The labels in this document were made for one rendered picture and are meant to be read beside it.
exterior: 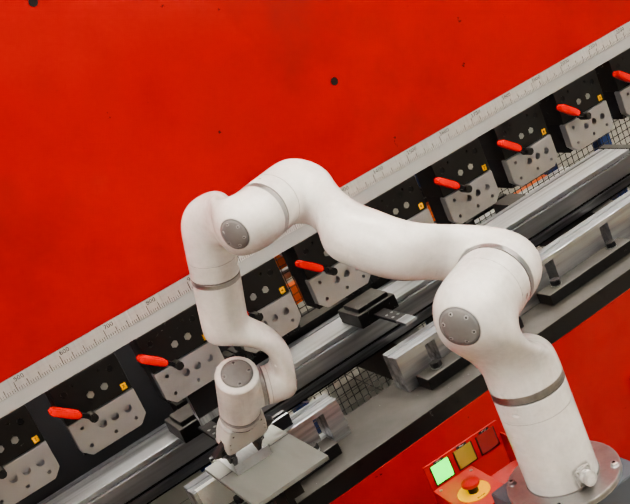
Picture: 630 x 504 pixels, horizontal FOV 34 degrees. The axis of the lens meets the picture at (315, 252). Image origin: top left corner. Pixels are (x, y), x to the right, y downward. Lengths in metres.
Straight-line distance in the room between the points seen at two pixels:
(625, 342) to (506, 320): 1.24
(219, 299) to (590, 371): 1.13
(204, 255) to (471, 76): 0.95
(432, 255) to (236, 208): 0.32
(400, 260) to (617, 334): 1.19
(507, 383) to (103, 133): 0.96
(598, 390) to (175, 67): 1.31
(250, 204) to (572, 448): 0.63
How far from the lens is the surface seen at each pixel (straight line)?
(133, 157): 2.11
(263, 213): 1.63
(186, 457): 2.54
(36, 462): 2.16
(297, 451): 2.17
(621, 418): 2.76
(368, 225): 1.61
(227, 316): 1.87
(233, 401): 1.96
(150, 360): 2.12
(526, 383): 1.60
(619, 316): 2.69
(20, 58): 2.06
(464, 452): 2.29
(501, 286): 1.51
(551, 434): 1.65
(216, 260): 1.81
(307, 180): 1.71
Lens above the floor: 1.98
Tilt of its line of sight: 17 degrees down
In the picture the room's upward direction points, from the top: 24 degrees counter-clockwise
